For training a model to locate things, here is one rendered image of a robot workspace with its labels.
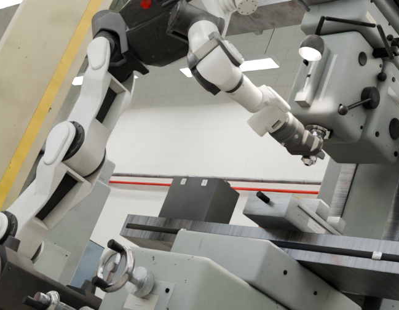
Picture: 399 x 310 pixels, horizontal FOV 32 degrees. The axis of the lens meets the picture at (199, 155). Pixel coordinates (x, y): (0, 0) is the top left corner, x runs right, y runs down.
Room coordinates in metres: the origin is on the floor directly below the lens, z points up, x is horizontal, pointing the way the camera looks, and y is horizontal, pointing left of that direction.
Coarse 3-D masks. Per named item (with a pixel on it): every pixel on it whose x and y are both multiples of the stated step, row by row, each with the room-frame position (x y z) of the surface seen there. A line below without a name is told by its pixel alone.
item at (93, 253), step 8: (88, 248) 9.29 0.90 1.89; (96, 248) 9.37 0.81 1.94; (104, 248) 9.44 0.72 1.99; (88, 256) 9.32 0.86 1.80; (96, 256) 9.40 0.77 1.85; (80, 264) 9.28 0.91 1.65; (88, 264) 9.35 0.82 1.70; (96, 264) 9.43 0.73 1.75; (80, 272) 9.31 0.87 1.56; (88, 272) 9.39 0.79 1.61; (72, 280) 9.27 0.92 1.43; (80, 280) 9.34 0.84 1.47
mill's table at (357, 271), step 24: (144, 216) 2.32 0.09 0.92; (144, 240) 2.32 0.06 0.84; (168, 240) 2.20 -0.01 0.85; (288, 240) 1.85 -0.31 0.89; (312, 240) 1.79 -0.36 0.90; (336, 240) 1.74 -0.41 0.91; (360, 240) 1.68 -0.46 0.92; (384, 240) 1.63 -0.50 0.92; (312, 264) 1.80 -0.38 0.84; (336, 264) 1.72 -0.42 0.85; (360, 264) 1.67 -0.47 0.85; (384, 264) 1.62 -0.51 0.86; (336, 288) 1.95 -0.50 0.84; (360, 288) 1.85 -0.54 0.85; (384, 288) 1.76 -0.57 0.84
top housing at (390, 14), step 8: (304, 0) 2.01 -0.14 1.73; (312, 0) 1.99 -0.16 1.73; (320, 0) 1.98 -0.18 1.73; (328, 0) 1.96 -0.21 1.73; (336, 0) 1.94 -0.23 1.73; (376, 0) 1.87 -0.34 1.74; (384, 0) 1.88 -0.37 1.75; (392, 0) 1.91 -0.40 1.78; (384, 8) 1.90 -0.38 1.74; (392, 8) 1.92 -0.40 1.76; (384, 16) 1.93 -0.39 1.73; (392, 16) 1.93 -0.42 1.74; (392, 24) 1.96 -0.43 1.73
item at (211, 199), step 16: (176, 176) 2.37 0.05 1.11; (192, 176) 2.34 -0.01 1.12; (208, 176) 2.28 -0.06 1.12; (176, 192) 2.34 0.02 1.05; (192, 192) 2.29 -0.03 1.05; (208, 192) 2.23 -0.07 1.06; (224, 192) 2.25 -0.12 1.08; (176, 208) 2.32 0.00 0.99; (192, 208) 2.27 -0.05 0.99; (208, 208) 2.22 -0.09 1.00; (224, 208) 2.26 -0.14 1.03
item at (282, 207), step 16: (256, 192) 1.86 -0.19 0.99; (256, 208) 1.84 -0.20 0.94; (272, 208) 1.80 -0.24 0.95; (288, 208) 1.77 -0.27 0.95; (304, 208) 1.81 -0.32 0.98; (272, 224) 1.86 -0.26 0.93; (288, 224) 1.81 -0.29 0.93; (304, 224) 1.83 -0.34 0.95; (320, 224) 1.87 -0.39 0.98; (336, 224) 1.92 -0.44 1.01
